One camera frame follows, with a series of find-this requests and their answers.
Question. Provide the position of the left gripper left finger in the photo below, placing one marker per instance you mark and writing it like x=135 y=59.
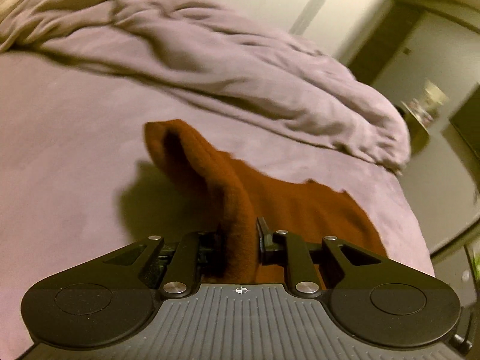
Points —
x=188 y=265

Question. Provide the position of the lilac fleece bed sheet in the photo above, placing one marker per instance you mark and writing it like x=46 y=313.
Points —
x=77 y=181

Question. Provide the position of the paper-wrapped flower bouquet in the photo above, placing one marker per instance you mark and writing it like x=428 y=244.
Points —
x=426 y=107

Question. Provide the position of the rust brown knit cardigan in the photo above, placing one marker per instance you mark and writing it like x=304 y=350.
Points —
x=233 y=195

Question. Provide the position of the crumpled lilac duvet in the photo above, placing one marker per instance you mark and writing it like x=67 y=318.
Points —
x=220 y=60

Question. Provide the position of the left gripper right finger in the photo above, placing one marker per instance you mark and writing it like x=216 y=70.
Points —
x=289 y=251

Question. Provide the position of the yellow-legged side table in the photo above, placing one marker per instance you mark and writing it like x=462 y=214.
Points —
x=419 y=134

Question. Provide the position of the dark door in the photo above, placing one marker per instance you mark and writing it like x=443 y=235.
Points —
x=385 y=40

